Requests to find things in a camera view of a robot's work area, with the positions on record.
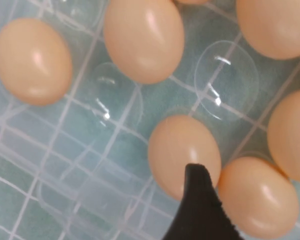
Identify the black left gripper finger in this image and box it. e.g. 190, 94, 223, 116
164, 162, 246, 240

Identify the clear plastic egg tray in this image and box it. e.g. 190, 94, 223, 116
0, 0, 300, 240

